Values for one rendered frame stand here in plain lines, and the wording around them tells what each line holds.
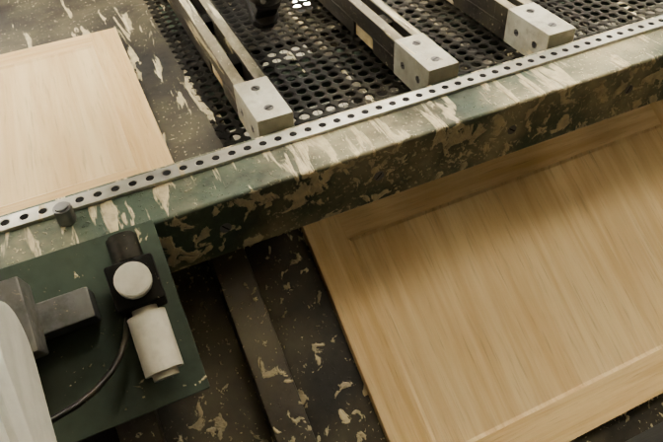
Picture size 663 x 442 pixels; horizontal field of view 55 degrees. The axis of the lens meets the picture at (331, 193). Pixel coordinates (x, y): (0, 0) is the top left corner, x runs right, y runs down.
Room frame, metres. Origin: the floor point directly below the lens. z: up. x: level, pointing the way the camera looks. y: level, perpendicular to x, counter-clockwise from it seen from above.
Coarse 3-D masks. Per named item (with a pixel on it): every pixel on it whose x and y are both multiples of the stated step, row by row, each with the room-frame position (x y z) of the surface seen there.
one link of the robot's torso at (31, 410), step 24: (0, 312) 0.36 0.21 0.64; (0, 336) 0.34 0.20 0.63; (24, 336) 0.40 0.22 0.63; (0, 360) 0.34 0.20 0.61; (24, 360) 0.38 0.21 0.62; (0, 384) 0.34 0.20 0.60; (24, 384) 0.37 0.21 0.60; (0, 408) 0.34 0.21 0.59; (24, 408) 0.35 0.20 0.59; (0, 432) 0.33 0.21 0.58; (24, 432) 0.35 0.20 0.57; (48, 432) 0.39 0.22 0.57
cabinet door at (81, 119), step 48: (48, 48) 1.17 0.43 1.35; (96, 48) 1.17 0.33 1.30; (0, 96) 1.07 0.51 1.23; (48, 96) 1.07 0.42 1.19; (96, 96) 1.07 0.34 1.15; (144, 96) 1.07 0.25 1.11; (0, 144) 0.98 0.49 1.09; (48, 144) 0.99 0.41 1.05; (96, 144) 0.99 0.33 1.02; (144, 144) 0.98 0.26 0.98; (0, 192) 0.91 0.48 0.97; (48, 192) 0.91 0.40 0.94
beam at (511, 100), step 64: (576, 64) 1.08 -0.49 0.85; (640, 64) 1.09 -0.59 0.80; (384, 128) 0.96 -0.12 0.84; (448, 128) 0.97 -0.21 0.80; (512, 128) 1.05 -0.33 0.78; (576, 128) 1.13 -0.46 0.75; (192, 192) 0.87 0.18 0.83; (256, 192) 0.88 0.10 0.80; (320, 192) 0.94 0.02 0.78; (384, 192) 1.01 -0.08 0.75; (0, 256) 0.79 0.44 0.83; (192, 256) 0.92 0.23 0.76
